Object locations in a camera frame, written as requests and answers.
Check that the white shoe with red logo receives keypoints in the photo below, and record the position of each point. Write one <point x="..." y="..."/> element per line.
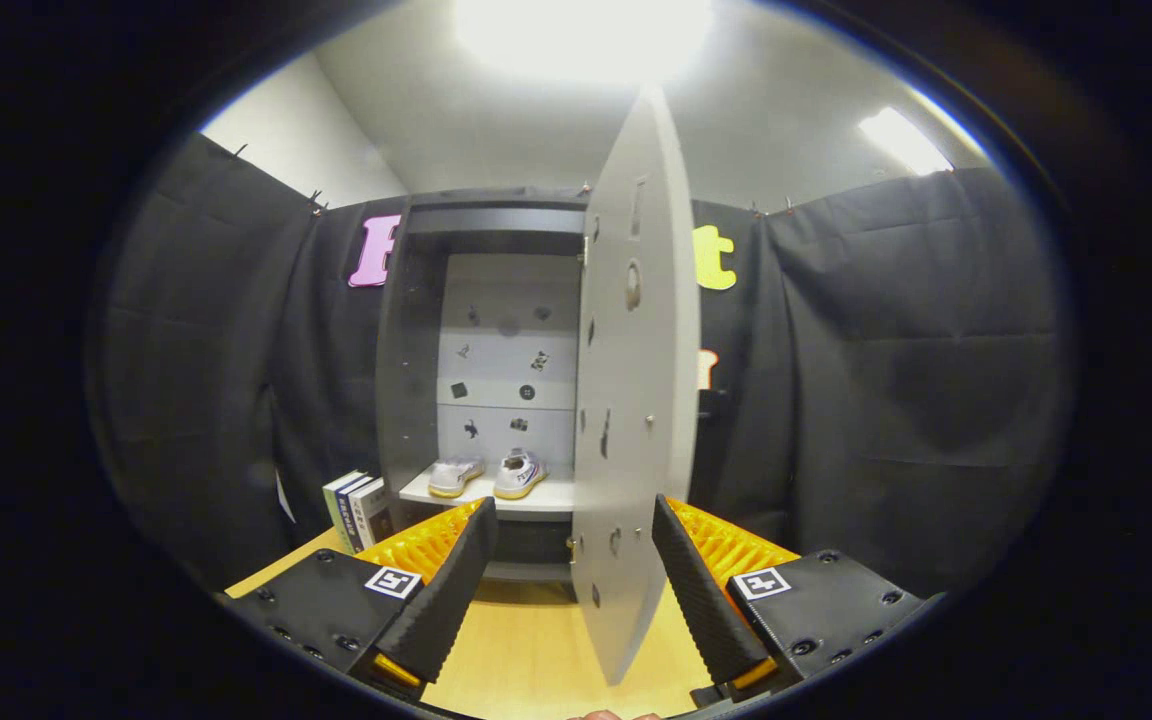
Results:
<point x="521" y="475"/>

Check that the dark grey shoe cabinet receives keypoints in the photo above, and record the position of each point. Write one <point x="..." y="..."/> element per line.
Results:
<point x="406" y="350"/>

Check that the black backdrop cloth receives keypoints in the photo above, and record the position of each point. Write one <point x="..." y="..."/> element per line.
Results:
<point x="936" y="350"/>

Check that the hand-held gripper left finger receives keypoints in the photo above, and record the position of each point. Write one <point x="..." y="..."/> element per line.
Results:
<point x="446" y="600"/>

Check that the narrow ceiling light strip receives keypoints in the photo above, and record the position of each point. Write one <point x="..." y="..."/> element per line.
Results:
<point x="904" y="140"/>

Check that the white shoe with yellow sole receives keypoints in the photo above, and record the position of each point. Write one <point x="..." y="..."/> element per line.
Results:
<point x="454" y="478"/>

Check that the beige shoe cabinet door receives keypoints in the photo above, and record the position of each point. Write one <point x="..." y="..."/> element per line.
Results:
<point x="636" y="400"/>

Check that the large ceiling light panel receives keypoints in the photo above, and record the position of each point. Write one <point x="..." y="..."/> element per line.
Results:
<point x="581" y="35"/>

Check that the white cabinet shelf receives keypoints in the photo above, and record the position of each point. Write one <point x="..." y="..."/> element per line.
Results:
<point x="556" y="495"/>

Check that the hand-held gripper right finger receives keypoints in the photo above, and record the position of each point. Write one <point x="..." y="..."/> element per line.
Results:
<point x="701" y="600"/>

